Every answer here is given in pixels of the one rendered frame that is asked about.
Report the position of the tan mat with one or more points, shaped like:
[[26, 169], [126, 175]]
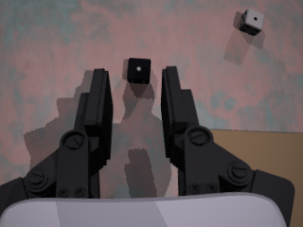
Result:
[[277, 153]]

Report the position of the black die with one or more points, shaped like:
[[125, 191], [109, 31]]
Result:
[[139, 71]]

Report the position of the white die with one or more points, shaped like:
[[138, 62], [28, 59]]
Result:
[[252, 22]]

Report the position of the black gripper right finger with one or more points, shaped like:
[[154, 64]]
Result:
[[204, 167]]

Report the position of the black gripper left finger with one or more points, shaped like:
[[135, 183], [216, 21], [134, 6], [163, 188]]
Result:
[[72, 171]]

